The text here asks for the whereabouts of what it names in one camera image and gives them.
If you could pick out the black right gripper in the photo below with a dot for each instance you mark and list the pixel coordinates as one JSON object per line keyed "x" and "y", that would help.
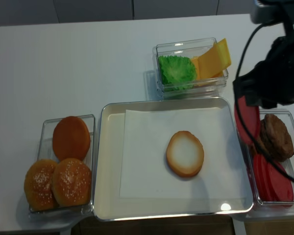
{"x": 271, "y": 82}

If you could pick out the carried red tomato slice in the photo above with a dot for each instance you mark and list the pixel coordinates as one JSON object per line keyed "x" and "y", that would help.
{"x": 251, "y": 118}

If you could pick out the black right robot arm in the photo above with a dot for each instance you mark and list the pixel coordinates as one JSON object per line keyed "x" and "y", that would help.
{"x": 268, "y": 13}

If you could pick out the clear lettuce cheese container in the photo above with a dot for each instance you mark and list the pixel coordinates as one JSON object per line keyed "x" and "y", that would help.
{"x": 190, "y": 49}

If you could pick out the green lettuce leaf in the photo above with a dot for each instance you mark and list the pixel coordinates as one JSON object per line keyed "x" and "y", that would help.
{"x": 176, "y": 70}

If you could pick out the front brown meat patty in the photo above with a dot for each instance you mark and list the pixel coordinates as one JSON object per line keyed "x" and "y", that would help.
{"x": 276, "y": 138}

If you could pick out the back yellow cheese slice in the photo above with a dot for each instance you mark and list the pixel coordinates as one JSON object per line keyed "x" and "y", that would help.
{"x": 224, "y": 55}

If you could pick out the front orange cheese slice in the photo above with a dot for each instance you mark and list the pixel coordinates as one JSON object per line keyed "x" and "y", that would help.
{"x": 208, "y": 65}

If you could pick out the clear patty tomato container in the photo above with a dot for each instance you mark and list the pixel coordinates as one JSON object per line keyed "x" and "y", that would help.
{"x": 286, "y": 117}

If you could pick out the left red tomato slice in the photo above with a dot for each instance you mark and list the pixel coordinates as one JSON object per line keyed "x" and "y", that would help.
{"x": 259, "y": 180}

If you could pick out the front red tomato slice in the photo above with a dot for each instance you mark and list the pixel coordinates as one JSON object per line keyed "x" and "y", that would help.
{"x": 276, "y": 186}

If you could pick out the bottom bun on tray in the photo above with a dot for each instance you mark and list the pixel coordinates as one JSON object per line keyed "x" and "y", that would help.
{"x": 185, "y": 154}

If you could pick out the silver metal tray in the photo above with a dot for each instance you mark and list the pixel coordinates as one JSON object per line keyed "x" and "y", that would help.
{"x": 109, "y": 205}

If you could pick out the white paper sheet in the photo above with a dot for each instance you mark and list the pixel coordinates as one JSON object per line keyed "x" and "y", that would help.
{"x": 145, "y": 173}

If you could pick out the plain orange bun bottom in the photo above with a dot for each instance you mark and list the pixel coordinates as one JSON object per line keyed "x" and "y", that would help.
{"x": 71, "y": 139}

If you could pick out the right sesame bun top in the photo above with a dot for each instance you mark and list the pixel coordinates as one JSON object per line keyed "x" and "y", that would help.
{"x": 71, "y": 183}

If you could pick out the sesame bun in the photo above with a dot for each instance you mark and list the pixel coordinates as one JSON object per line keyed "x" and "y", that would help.
{"x": 71, "y": 183}
{"x": 37, "y": 185}

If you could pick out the clear bun container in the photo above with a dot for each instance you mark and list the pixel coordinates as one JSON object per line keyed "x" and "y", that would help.
{"x": 45, "y": 151}

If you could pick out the left sesame bun top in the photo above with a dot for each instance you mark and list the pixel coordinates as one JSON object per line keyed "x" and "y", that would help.
{"x": 37, "y": 185}

